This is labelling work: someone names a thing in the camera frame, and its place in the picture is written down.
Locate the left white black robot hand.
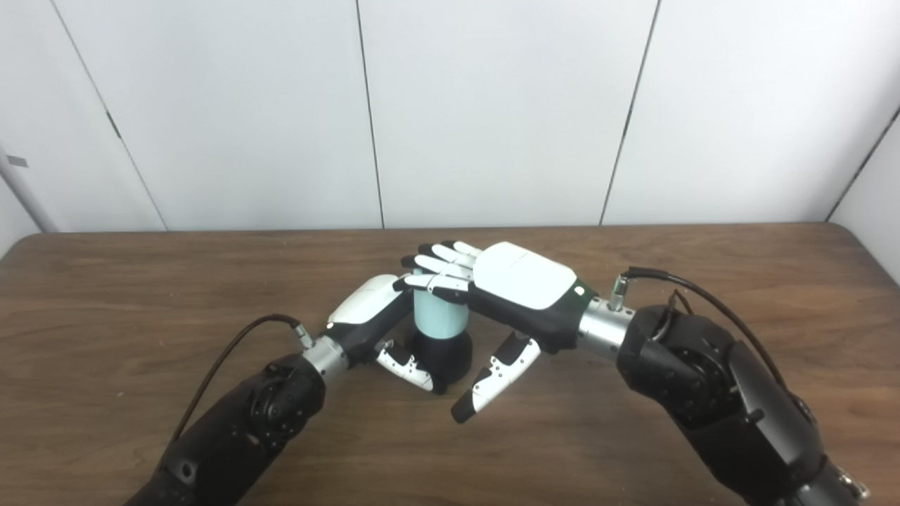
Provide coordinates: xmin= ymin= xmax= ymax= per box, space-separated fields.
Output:
xmin=326 ymin=273 xmax=436 ymax=394

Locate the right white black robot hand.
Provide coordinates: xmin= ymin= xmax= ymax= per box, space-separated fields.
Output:
xmin=392 ymin=240 xmax=598 ymax=424

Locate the light-blue hose piece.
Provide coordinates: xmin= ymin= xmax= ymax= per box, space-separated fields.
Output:
xmin=411 ymin=266 xmax=471 ymax=340

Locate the black nozzle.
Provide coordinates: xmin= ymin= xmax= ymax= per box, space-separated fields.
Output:
xmin=409 ymin=330 xmax=474 ymax=395

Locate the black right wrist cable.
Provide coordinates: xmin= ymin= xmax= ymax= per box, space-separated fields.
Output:
xmin=607 ymin=266 xmax=817 ymax=424

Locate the white wall corner post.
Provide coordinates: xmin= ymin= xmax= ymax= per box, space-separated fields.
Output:
xmin=0 ymin=143 xmax=62 ymax=233

